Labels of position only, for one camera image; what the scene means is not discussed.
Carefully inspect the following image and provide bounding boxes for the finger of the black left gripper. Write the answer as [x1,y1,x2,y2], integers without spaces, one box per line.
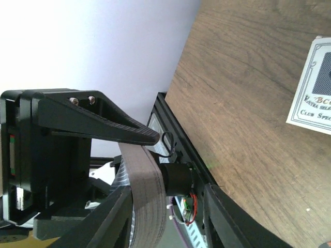
[32,89,159,145]

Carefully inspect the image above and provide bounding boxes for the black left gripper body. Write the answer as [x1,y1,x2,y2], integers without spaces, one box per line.
[1,89,91,225]

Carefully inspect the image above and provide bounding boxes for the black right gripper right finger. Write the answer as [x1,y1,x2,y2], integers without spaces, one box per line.
[204,184,291,248]

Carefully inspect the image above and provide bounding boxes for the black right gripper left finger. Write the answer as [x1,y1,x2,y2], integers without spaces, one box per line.
[49,186,133,248]

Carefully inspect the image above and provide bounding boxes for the blue backed card deck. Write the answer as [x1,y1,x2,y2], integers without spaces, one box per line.
[110,143,167,247]

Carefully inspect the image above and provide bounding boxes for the white card box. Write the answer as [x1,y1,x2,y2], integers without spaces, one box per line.
[286,36,330,135]

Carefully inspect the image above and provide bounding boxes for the light blue slotted cable duct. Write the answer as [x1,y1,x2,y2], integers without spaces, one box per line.
[185,222,208,248]

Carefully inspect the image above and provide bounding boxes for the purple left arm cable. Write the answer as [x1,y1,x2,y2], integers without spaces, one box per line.
[169,196,192,248]

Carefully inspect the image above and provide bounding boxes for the black front mounting rail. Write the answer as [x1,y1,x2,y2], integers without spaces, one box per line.
[147,92,215,199]

